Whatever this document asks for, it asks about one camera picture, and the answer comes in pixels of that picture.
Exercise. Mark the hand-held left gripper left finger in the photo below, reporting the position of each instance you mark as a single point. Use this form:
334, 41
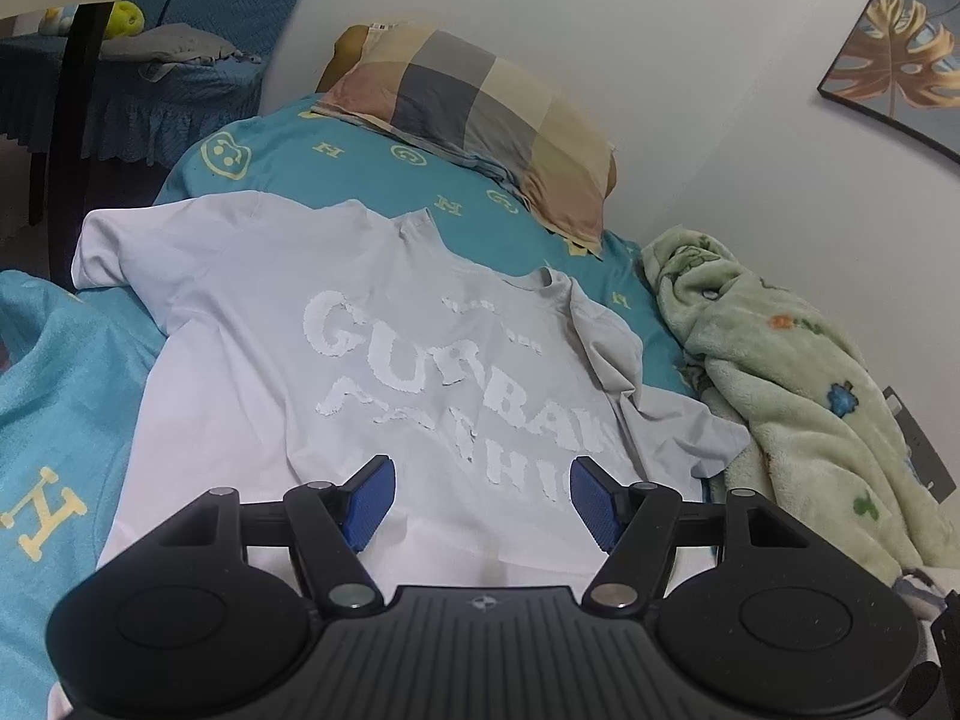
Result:
373, 499

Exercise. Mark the light grey printed t-shirt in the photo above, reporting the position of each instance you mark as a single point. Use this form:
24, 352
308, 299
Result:
315, 360

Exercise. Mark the grey folded cloth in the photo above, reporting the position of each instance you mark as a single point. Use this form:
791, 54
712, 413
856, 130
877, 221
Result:
169, 43

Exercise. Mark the teal printed bed sheet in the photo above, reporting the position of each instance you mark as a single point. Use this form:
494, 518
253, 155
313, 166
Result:
315, 157

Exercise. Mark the yellow plush toy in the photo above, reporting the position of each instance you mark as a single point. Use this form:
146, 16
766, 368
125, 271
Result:
124, 18

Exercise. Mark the plaid pillow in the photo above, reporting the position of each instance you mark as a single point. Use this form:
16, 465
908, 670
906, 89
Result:
480, 116

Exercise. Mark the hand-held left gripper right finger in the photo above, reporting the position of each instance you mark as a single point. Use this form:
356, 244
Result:
594, 501

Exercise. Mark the green floral fleece blanket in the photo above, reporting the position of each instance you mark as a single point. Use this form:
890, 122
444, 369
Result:
795, 397

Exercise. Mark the leaf wall painting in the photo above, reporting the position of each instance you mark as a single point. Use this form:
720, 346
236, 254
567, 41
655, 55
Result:
904, 52

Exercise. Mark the blue covered sofa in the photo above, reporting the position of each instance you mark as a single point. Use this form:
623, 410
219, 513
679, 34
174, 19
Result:
150, 52

